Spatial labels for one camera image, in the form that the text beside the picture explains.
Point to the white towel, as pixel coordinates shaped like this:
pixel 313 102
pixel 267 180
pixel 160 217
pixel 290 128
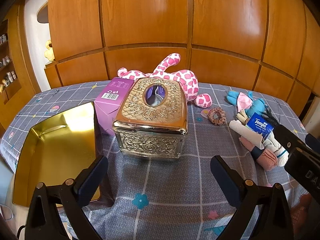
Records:
pixel 247 133

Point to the blue Tempo tissue pack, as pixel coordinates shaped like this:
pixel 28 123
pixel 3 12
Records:
pixel 259 125

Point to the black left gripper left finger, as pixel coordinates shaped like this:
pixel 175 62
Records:
pixel 44 222

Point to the wooden wardrobe panels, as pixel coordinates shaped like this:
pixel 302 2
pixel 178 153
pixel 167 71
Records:
pixel 270 46

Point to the yellow plush toy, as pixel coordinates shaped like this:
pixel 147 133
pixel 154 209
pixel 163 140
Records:
pixel 49 54

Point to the blue pink plush toy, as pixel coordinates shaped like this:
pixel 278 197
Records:
pixel 246 102

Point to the pink white plush toy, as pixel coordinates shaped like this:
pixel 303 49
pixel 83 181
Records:
pixel 187 79

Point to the wooden shelf door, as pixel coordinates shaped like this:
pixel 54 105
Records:
pixel 20 91

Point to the purple cardboard box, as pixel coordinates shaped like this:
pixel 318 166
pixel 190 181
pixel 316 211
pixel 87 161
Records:
pixel 108 102

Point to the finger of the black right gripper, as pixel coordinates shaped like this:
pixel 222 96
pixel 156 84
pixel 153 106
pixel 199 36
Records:
pixel 290 141

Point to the white sock blue stripe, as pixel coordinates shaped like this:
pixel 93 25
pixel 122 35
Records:
pixel 279 151

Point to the brown hair scrunchie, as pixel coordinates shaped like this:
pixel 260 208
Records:
pixel 217 116

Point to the grey checked bed sheet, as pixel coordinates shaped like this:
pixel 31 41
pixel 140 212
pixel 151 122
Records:
pixel 163 199

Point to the gold metal tray box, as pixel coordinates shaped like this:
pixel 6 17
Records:
pixel 55 150

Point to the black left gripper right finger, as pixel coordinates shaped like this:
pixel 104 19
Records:
pixel 274 220

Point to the ornate gold tissue box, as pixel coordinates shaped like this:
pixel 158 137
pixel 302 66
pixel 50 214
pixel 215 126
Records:
pixel 152 120

